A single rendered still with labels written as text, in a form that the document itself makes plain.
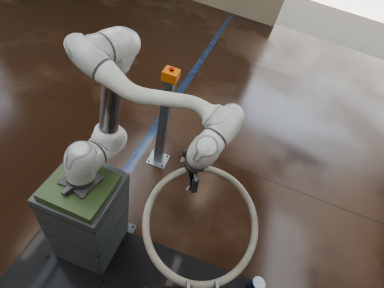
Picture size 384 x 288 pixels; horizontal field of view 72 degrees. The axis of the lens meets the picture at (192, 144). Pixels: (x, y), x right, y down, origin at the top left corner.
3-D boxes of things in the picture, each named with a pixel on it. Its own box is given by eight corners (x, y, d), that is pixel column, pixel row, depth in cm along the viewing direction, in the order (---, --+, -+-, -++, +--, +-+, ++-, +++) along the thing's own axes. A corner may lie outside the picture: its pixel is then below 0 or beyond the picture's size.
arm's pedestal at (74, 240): (43, 259, 194) (10, 204, 137) (84, 204, 229) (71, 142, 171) (104, 286, 189) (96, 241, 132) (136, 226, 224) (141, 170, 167)
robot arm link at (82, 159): (58, 175, 140) (53, 147, 125) (84, 156, 153) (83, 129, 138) (80, 191, 137) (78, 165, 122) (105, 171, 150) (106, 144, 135)
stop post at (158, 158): (170, 156, 284) (187, 67, 206) (163, 169, 270) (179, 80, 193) (152, 150, 285) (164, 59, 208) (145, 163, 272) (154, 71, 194)
